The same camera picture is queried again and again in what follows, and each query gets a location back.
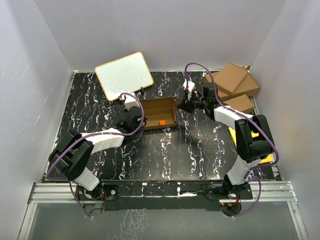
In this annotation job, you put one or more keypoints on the cardboard box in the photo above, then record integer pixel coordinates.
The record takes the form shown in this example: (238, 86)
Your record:
(248, 87)
(156, 109)
(241, 103)
(230, 77)

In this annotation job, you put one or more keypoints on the aluminium rail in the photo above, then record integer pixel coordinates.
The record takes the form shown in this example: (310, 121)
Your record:
(265, 191)

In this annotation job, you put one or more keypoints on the yellow booklet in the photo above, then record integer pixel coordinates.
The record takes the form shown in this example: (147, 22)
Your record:
(250, 144)

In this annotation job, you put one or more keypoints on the whiteboard with orange frame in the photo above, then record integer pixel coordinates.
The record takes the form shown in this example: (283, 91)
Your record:
(124, 75)

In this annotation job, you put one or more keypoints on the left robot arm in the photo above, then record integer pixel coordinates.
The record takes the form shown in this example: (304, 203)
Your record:
(70, 157)

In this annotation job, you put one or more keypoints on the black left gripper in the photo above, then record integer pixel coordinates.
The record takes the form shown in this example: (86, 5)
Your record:
(127, 110)

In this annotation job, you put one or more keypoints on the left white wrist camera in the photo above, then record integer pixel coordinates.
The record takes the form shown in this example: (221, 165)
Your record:
(128, 101)

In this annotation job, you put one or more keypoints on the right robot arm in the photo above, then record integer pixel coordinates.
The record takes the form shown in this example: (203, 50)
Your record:
(235, 180)

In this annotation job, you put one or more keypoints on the black base frame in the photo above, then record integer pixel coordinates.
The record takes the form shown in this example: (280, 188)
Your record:
(170, 195)

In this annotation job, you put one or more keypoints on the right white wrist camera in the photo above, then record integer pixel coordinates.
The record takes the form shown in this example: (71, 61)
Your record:
(188, 87)

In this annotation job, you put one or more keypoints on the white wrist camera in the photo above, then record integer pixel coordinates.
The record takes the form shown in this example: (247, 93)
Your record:
(128, 101)
(188, 87)

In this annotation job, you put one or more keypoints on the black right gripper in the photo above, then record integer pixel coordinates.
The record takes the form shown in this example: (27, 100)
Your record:
(186, 104)

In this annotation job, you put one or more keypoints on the small orange cube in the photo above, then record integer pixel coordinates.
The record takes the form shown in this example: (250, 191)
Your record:
(162, 122)

